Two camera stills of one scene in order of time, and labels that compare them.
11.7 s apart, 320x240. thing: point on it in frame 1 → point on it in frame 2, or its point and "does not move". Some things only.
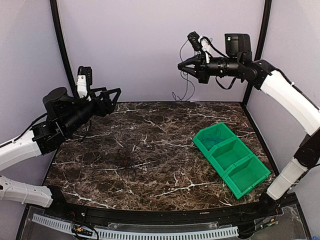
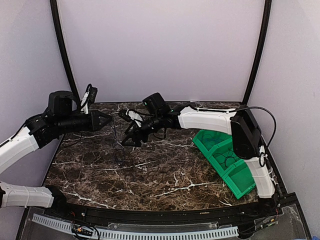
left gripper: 108,107 → 94,122
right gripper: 203,74 → 137,138
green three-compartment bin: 245,176 does not move
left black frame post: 60,39 does not move
